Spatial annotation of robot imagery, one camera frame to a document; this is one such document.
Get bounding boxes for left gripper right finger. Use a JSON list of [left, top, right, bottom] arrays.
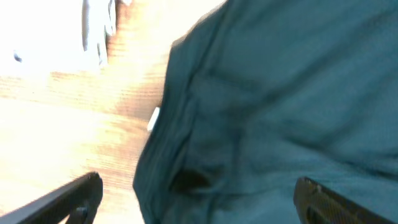
[[294, 177, 394, 224]]

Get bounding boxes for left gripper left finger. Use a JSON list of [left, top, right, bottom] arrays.
[[1, 172, 103, 224]]

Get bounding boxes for black t-shirt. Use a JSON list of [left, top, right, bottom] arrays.
[[133, 0, 397, 223]]

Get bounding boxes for beige folded trousers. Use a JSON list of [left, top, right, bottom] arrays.
[[1, 0, 120, 77]]

